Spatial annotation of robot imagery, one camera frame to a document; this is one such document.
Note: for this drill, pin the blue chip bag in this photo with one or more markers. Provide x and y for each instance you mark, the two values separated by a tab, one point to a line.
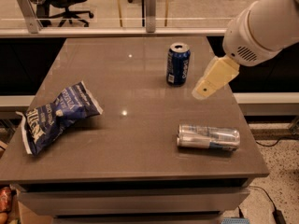
41	126

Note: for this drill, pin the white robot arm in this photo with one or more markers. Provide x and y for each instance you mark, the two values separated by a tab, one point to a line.
257	34

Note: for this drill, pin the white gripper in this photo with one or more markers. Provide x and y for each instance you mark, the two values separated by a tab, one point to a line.
241	42

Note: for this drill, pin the grey drawer cabinet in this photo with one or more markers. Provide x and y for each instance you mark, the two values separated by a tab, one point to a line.
181	198

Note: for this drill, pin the black office chair left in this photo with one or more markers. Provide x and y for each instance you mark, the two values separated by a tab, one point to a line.
52	9

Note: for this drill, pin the metal bracket left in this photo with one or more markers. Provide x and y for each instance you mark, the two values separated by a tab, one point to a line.
32	22

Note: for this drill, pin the blue pepsi can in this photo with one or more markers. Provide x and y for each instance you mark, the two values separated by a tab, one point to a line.
177	64

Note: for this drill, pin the glass railing panel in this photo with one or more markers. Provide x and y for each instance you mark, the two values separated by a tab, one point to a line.
117	13

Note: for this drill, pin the metal bracket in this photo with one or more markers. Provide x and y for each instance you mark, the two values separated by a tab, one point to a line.
150	15
32	22

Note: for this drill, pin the red snack bag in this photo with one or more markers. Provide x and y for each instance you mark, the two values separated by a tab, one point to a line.
5	199

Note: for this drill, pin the metal bracket middle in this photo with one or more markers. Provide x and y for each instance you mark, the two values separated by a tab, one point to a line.
150	15

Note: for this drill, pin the silver energy drink can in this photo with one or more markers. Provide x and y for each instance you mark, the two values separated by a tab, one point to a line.
204	137

